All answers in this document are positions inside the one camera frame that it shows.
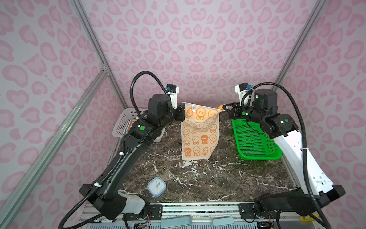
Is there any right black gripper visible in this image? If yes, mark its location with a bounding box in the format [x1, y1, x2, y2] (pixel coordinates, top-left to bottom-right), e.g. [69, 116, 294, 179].
[222, 101, 266, 124]

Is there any striped rabbit text towel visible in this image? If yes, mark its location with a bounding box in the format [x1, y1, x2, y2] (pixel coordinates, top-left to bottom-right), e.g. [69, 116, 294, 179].
[124, 119, 137, 134]

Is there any white perforated plastic basket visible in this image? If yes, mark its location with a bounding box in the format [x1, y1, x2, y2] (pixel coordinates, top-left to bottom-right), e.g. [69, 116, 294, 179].
[112, 108, 166, 143]

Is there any green plastic basket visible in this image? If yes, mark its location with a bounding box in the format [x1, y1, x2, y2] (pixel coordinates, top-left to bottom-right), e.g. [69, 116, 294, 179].
[232, 119, 283, 161]

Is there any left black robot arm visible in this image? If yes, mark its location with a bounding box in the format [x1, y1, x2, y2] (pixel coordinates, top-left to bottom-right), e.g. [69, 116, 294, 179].
[80, 93, 185, 220]

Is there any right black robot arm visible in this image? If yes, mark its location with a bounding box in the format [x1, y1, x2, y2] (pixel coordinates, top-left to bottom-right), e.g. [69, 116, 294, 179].
[223, 83, 346, 216]

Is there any small light blue clock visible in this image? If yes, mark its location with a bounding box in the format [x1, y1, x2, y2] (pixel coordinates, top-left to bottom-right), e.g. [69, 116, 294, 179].
[147, 177, 167, 198]

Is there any left light blue pedal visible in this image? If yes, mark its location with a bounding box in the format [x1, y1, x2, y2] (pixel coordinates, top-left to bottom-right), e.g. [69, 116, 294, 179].
[161, 216, 192, 229]

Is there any light blue pedal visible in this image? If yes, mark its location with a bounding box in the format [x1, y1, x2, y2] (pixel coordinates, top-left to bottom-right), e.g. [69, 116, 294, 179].
[212, 217, 235, 227]
[161, 216, 192, 229]

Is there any right light blue pedal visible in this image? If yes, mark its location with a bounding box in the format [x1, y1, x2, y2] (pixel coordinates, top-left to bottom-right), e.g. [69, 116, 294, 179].
[212, 217, 235, 227]

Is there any yellow glue stick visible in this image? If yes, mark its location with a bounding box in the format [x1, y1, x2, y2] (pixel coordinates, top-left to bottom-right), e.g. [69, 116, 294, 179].
[300, 214, 319, 223]

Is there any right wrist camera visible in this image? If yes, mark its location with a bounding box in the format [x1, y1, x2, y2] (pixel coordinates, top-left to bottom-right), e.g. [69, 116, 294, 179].
[235, 83, 254, 107]

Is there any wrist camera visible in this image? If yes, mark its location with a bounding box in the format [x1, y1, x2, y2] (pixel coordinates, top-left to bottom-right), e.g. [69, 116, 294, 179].
[166, 84, 180, 109]
[235, 83, 254, 107]

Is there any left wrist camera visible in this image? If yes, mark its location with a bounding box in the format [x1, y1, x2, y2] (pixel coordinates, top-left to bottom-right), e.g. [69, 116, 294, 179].
[166, 84, 180, 109]

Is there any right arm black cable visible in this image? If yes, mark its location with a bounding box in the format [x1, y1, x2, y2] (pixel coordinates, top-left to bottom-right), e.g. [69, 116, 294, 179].
[241, 82, 332, 229]

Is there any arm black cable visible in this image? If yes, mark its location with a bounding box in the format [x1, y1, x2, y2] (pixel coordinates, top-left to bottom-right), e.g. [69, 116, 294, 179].
[58, 71, 168, 229]
[241, 82, 332, 229]

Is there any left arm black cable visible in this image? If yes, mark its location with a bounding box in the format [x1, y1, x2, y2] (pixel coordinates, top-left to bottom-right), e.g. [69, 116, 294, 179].
[58, 71, 168, 229]

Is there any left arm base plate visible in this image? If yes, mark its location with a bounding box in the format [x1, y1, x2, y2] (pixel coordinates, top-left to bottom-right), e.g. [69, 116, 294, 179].
[122, 203, 163, 221]

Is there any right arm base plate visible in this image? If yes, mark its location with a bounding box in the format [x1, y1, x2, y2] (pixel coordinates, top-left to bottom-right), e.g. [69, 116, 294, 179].
[238, 202, 277, 221]

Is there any aluminium front rail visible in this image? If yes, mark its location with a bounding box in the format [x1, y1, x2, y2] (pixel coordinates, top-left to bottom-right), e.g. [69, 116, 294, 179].
[77, 201, 327, 229]

